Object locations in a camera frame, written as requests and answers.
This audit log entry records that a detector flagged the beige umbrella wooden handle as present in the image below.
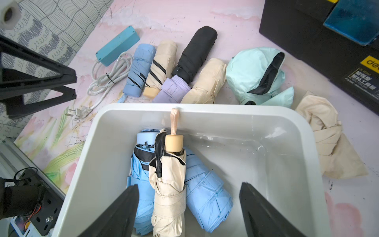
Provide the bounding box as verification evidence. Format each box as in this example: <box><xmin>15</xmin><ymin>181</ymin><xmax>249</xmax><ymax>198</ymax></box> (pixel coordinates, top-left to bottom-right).
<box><xmin>149</xmin><ymin>108</ymin><xmax>187</xmax><ymax>237</ymax></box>

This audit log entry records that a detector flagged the aluminium rail with mounts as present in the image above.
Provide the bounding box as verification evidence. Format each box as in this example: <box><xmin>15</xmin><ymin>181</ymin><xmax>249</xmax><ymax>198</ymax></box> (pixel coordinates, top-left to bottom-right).
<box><xmin>1</xmin><ymin>137</ymin><xmax>65</xmax><ymax>237</ymax></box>

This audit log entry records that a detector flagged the mint green folded umbrella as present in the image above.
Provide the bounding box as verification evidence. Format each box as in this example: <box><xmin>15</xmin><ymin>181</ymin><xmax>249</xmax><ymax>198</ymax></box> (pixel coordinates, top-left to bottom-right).
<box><xmin>226</xmin><ymin>47</ymin><xmax>294</xmax><ymax>108</ymax></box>

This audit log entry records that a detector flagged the beige umbrella right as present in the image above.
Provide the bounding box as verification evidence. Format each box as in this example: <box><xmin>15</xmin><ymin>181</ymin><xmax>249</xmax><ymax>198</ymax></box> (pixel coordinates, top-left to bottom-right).
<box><xmin>181</xmin><ymin>58</ymin><xmax>227</xmax><ymax>104</ymax></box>

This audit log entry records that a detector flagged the small light blue umbrella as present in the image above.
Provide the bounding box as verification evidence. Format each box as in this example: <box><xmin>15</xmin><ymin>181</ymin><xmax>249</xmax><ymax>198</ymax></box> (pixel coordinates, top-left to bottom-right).
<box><xmin>118</xmin><ymin>43</ymin><xmax>157</xmax><ymax>103</ymax></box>

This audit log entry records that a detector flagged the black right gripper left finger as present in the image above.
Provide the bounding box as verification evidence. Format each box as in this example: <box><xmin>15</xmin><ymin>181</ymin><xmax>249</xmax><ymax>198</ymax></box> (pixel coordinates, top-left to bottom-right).
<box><xmin>80</xmin><ymin>185</ymin><xmax>139</xmax><ymax>237</ymax></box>

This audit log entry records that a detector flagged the teal power strip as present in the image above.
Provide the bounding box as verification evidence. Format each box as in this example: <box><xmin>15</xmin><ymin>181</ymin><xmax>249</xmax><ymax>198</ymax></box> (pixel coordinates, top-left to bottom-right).
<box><xmin>96</xmin><ymin>26</ymin><xmax>140</xmax><ymax>67</ymax></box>

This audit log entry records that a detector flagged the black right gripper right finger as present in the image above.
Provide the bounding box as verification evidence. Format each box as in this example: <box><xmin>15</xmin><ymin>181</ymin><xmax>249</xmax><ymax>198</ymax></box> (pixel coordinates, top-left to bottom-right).
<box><xmin>239</xmin><ymin>182</ymin><xmax>304</xmax><ymax>237</ymax></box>

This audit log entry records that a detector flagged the beige crumpled umbrella cover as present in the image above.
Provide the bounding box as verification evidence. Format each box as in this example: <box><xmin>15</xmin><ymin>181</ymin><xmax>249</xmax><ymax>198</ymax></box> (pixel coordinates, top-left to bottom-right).
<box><xmin>295</xmin><ymin>91</ymin><xmax>368</xmax><ymax>179</ymax></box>

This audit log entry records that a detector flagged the black folded umbrella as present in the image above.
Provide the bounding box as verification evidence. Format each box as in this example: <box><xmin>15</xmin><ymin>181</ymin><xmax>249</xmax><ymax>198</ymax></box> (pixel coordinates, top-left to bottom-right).
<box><xmin>172</xmin><ymin>26</ymin><xmax>218</xmax><ymax>84</ymax></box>

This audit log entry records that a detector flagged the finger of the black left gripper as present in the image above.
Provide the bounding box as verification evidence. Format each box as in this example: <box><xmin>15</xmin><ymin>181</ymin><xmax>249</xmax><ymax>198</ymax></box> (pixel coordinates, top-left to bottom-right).
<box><xmin>1</xmin><ymin>35</ymin><xmax>77</xmax><ymax>101</ymax></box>
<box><xmin>4</xmin><ymin>85</ymin><xmax>77</xmax><ymax>119</ymax></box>

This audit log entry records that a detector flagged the lavender folded umbrella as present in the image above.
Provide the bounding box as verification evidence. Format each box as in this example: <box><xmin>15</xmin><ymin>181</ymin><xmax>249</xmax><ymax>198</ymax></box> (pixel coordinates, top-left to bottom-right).
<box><xmin>152</xmin><ymin>75</ymin><xmax>191</xmax><ymax>104</ymax></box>

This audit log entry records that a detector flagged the yellow black tool box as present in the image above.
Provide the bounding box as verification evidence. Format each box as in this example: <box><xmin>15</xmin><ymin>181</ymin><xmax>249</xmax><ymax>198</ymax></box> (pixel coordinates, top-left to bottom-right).
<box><xmin>259</xmin><ymin>1</ymin><xmax>379</xmax><ymax>114</ymax></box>

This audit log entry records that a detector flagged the white plastic storage box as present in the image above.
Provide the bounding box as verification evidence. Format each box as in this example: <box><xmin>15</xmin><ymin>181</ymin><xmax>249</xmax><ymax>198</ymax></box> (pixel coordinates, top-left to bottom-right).
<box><xmin>53</xmin><ymin>103</ymin><xmax>331</xmax><ymax>237</ymax></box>

